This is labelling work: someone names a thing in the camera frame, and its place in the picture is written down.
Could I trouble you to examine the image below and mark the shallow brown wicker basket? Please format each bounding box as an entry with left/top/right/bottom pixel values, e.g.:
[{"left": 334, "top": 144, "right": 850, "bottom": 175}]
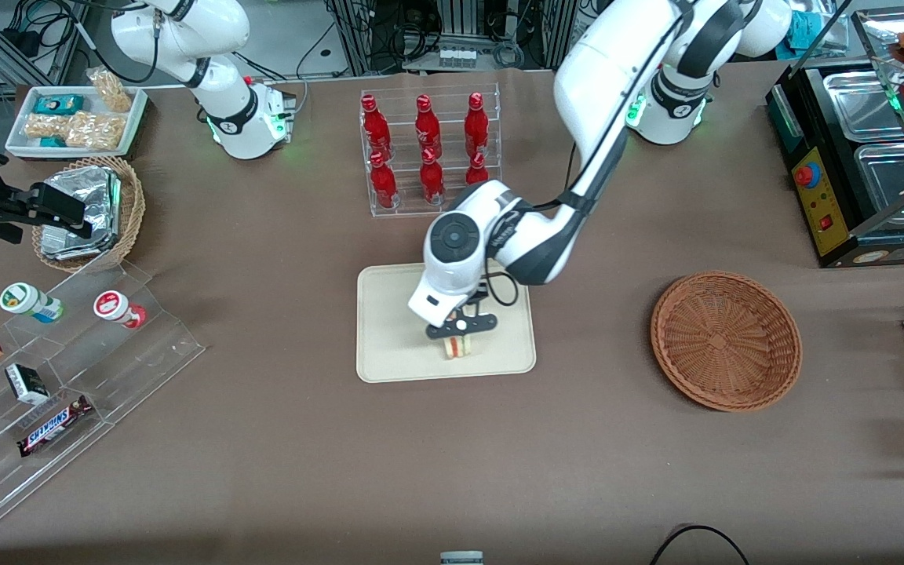
[{"left": 651, "top": 271, "right": 804, "bottom": 413}]

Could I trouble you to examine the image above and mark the steel warmer pan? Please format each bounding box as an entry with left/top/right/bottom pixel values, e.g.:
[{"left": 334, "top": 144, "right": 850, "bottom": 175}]
[
  {"left": 854, "top": 144, "right": 904, "bottom": 228},
  {"left": 821, "top": 71, "right": 904, "bottom": 144}
]

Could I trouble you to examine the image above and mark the white rectangular snack tray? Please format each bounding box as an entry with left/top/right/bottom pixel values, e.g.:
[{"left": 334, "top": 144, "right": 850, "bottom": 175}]
[{"left": 5, "top": 85, "right": 149, "bottom": 160}]

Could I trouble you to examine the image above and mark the clear acrylic step stand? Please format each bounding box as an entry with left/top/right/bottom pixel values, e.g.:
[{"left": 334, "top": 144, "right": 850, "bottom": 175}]
[{"left": 0, "top": 259, "right": 206, "bottom": 534}]

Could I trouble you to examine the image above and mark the teal snack box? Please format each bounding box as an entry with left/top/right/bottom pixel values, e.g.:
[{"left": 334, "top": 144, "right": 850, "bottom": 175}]
[{"left": 34, "top": 94, "right": 86, "bottom": 116}]

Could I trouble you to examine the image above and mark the black floor cable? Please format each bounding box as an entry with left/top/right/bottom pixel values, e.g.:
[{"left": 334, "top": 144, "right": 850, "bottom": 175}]
[{"left": 648, "top": 524, "right": 751, "bottom": 565}]

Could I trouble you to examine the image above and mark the clear acrylic bottle rack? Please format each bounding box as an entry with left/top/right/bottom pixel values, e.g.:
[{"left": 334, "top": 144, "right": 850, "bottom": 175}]
[{"left": 359, "top": 82, "right": 503, "bottom": 218}]

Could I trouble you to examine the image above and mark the small black white box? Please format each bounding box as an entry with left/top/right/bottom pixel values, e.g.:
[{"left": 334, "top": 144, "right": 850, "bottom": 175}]
[{"left": 5, "top": 363, "right": 51, "bottom": 406}]

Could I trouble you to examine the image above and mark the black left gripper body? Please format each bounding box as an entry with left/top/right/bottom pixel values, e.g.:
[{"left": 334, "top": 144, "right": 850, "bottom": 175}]
[{"left": 449, "top": 281, "right": 493, "bottom": 334}]

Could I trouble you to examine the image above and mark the snickers chocolate bar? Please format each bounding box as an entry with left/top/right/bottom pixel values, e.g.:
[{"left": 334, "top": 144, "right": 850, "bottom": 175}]
[{"left": 16, "top": 395, "right": 94, "bottom": 458}]

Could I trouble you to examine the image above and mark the black glass food warmer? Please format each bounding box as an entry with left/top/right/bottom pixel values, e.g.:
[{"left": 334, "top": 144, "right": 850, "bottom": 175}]
[{"left": 764, "top": 8, "right": 904, "bottom": 269}]

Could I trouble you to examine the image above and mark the foil wrapped food pack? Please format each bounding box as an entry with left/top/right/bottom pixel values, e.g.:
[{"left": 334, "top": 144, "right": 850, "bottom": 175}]
[
  {"left": 42, "top": 166, "right": 123, "bottom": 236},
  {"left": 40, "top": 226, "right": 120, "bottom": 262}
]

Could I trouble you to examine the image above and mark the red lid yogurt cup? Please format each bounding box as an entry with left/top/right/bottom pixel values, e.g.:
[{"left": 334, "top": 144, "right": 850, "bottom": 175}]
[{"left": 93, "top": 290, "right": 148, "bottom": 330}]

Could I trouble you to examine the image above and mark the aluminium equipment rack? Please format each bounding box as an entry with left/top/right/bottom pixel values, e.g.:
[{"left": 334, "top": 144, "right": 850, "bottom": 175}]
[{"left": 326, "top": 0, "right": 580, "bottom": 73}]

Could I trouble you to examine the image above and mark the teal plastic bag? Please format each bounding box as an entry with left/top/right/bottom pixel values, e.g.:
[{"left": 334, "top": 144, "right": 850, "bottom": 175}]
[{"left": 783, "top": 9, "right": 850, "bottom": 53}]

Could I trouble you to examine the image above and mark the clear bag of puffed snacks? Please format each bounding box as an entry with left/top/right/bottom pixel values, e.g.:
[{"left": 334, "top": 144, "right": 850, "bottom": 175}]
[
  {"left": 66, "top": 111, "right": 125, "bottom": 151},
  {"left": 87, "top": 67, "right": 133, "bottom": 113},
  {"left": 24, "top": 114, "right": 76, "bottom": 140}
]

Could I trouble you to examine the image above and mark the deep tan wicker basket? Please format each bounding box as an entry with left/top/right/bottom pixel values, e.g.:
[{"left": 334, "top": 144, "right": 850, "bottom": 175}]
[{"left": 31, "top": 155, "right": 146, "bottom": 274}]

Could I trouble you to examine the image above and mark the cream rectangular tray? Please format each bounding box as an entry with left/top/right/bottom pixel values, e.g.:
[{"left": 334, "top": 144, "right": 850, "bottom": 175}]
[{"left": 355, "top": 263, "right": 538, "bottom": 384}]

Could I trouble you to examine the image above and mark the green lid yogurt cup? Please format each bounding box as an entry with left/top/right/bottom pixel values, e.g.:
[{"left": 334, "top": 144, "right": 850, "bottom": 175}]
[{"left": 0, "top": 282, "right": 64, "bottom": 324}]

